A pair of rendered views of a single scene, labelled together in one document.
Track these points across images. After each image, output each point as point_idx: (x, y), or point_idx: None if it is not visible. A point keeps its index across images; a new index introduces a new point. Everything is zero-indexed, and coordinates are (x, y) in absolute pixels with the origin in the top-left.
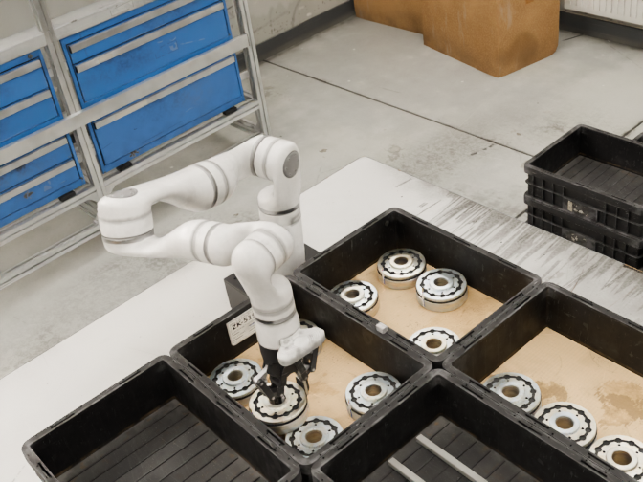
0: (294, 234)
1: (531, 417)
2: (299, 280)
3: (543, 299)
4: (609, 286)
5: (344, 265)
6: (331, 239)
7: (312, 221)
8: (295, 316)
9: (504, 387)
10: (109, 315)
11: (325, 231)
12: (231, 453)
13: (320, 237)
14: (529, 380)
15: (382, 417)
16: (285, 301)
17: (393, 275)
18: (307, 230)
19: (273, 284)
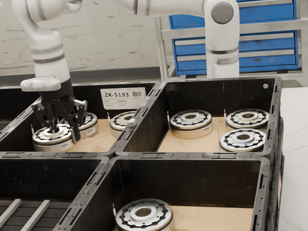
0: (219, 74)
1: (79, 212)
2: (157, 85)
3: (254, 172)
4: None
5: (214, 101)
6: (296, 115)
7: (304, 101)
8: (51, 64)
9: (146, 209)
10: None
11: (301, 110)
12: None
13: (292, 111)
14: (167, 217)
15: (41, 158)
16: (39, 46)
17: (229, 120)
18: (292, 104)
19: (39, 31)
